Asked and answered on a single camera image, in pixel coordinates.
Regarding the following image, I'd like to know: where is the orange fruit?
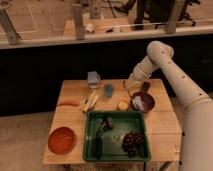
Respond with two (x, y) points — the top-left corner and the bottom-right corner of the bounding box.
(117, 100), (129, 111)

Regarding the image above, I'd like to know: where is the white item in bowl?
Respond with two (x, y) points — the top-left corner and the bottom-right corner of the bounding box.
(132, 96), (144, 111)

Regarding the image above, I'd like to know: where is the blue plastic cup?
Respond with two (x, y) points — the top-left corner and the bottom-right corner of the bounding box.
(104, 84), (114, 98)

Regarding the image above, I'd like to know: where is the orange carrot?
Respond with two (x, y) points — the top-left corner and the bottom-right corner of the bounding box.
(57, 100), (80, 106)

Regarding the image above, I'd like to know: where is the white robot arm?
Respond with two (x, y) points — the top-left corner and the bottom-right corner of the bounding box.
(124, 41), (213, 171)

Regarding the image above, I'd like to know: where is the wooden table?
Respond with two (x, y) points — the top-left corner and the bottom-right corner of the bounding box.
(43, 79), (182, 171)

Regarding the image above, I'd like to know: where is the dark grape bunch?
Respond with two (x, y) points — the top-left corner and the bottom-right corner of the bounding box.
(121, 131), (144, 157)

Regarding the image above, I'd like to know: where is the orange plastic bowl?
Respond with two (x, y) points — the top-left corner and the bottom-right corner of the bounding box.
(48, 127), (76, 155)

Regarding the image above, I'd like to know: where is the green plastic tray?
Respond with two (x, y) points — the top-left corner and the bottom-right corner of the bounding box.
(83, 111), (151, 162)

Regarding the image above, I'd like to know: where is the peeled banana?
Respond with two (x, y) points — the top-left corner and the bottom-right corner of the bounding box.
(83, 90), (98, 113)

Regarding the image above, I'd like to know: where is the small blue white carton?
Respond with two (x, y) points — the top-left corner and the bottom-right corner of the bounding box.
(87, 71), (100, 88)

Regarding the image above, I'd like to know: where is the purple bowl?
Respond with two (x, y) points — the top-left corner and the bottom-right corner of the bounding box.
(131, 92), (155, 113)

